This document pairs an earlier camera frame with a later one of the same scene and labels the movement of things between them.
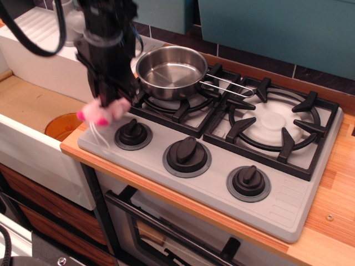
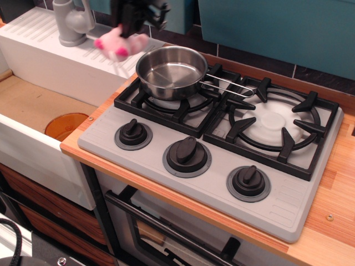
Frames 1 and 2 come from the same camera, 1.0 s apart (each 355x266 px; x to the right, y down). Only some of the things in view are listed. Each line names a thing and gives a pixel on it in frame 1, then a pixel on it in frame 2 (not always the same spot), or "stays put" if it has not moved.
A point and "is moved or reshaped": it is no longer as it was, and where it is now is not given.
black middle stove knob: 187,158 stays put
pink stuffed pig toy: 94,112 is moved or reshaped
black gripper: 107,50 → 156,11
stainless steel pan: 171,73 stays put
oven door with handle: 146,230 stays put
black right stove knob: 249,183 stays put
